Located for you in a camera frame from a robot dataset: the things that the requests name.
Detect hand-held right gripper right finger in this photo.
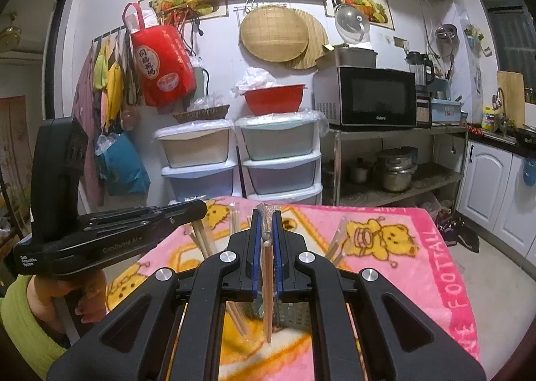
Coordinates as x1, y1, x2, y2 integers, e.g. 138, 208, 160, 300
271, 210, 486, 381

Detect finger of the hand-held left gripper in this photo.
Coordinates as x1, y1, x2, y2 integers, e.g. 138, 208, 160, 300
77, 200, 209, 239

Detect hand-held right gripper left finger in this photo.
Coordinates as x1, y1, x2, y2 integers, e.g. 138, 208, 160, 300
46, 209, 264, 381

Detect dark green plastic utensil basket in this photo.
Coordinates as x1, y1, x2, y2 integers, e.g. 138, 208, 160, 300
228, 299, 314, 333

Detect person's left forearm green sleeve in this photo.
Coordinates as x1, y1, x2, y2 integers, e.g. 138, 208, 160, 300
0, 274, 70, 381

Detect person's left hand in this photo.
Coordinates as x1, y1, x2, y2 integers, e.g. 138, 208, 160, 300
27, 270, 108, 325

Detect pink hanging garment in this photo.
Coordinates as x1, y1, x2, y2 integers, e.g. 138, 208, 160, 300
72, 52, 105, 206

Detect wicker basket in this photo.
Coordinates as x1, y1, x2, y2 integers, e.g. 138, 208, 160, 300
173, 104, 231, 124

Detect yellow hanging cloth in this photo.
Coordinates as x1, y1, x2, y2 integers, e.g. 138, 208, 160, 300
93, 42, 126, 131

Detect small steel pot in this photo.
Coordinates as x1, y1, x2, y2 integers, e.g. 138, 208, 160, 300
349, 158, 370, 184

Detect pink printed blanket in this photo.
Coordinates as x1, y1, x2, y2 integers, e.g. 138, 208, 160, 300
105, 196, 482, 381

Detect red plastic basin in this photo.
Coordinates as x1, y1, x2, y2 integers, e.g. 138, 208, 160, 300
241, 85, 308, 116

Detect large steel pot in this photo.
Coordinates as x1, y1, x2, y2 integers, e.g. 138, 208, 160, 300
377, 147, 419, 193

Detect red tote bag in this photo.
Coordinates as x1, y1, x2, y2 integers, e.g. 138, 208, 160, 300
122, 3, 197, 107

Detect white plastic bags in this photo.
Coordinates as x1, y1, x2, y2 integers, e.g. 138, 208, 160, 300
230, 67, 277, 95

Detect ceiling lamp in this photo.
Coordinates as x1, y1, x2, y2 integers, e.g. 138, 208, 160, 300
0, 13, 21, 51

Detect metal shelf rack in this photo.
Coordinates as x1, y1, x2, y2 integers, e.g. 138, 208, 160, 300
322, 125, 469, 208

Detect dark shoes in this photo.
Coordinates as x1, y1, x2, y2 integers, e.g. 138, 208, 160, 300
435, 218, 480, 254

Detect black microwave oven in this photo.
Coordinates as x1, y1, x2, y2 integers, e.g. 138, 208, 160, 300
313, 66, 418, 128

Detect round bamboo tray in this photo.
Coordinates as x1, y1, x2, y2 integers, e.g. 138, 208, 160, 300
240, 5, 309, 61

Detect small countertop appliance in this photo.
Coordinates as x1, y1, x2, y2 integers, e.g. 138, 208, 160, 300
416, 94, 432, 127

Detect round bamboo mat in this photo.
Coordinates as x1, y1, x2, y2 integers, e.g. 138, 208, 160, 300
287, 8, 329, 70

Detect metal container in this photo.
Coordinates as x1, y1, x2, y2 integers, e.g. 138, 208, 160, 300
315, 45, 378, 69

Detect white kitchen cabinet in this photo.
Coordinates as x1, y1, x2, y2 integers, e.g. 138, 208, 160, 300
456, 140, 536, 256

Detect light blue dish rack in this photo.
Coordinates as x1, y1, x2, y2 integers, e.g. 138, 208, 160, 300
430, 80, 469, 122

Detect black blender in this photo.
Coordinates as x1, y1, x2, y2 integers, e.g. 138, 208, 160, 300
405, 50, 435, 86

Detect glass pot lid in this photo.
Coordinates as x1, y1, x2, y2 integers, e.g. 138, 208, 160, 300
334, 2, 372, 45

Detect small blue hanging bag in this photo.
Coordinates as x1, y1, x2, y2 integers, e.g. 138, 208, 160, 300
521, 155, 536, 187

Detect metal faucet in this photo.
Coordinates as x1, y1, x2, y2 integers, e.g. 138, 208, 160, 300
492, 88, 509, 131

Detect hanging steel lid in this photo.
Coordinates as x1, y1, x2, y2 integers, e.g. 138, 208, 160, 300
435, 24, 458, 45

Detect wooden cutting board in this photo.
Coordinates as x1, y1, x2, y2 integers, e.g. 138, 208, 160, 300
497, 70, 526, 128

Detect dark window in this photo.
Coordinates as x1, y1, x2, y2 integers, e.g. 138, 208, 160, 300
461, 0, 536, 80

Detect small fruit wall poster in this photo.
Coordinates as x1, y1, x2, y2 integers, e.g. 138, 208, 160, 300
319, 0, 394, 30

